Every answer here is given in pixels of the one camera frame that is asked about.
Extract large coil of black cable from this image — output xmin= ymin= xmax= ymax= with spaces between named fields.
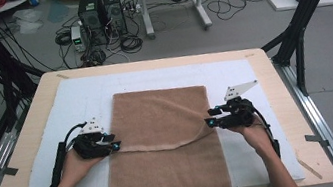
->
xmin=118 ymin=32 xmax=146 ymax=56

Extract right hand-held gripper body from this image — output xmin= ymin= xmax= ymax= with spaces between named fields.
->
xmin=214 ymin=79 xmax=265 ymax=131

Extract short beige tape piece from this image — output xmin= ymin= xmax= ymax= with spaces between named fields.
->
xmin=55 ymin=71 xmax=71 ymax=81

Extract long beige tape strip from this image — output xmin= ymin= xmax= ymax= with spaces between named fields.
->
xmin=295 ymin=153 xmax=324 ymax=184

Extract person's left hand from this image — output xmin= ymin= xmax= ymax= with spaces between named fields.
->
xmin=56 ymin=143 xmax=108 ymax=187

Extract loose black floor cables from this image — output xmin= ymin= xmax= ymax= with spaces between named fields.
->
xmin=205 ymin=0 xmax=273 ymax=24

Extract white grid mat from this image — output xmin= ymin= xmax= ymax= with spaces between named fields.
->
xmin=1 ymin=43 xmax=307 ymax=187

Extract round white table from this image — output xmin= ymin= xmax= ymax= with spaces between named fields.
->
xmin=0 ymin=0 xmax=39 ymax=15

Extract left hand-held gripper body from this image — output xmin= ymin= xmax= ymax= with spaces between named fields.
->
xmin=69 ymin=115 xmax=114 ymax=162

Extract black tape piece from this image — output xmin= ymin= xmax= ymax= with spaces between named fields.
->
xmin=0 ymin=165 xmax=21 ymax=180

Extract small coil of black cable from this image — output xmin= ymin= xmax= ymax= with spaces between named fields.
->
xmin=52 ymin=28 xmax=75 ymax=48

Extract large black computer tower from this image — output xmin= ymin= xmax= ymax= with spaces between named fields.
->
xmin=76 ymin=0 xmax=112 ymax=49

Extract person's right hand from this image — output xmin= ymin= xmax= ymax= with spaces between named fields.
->
xmin=229 ymin=113 xmax=278 ymax=162

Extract tan towel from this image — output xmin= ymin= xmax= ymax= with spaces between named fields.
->
xmin=91 ymin=78 xmax=233 ymax=187

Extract clear plastic sheet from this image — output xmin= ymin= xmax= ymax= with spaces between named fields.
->
xmin=11 ymin=6 xmax=46 ymax=36

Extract power supply with green display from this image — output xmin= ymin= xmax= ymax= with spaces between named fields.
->
xmin=69 ymin=24 xmax=90 ymax=54

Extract slim black computer tower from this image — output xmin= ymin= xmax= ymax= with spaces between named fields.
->
xmin=102 ymin=0 xmax=129 ymax=38

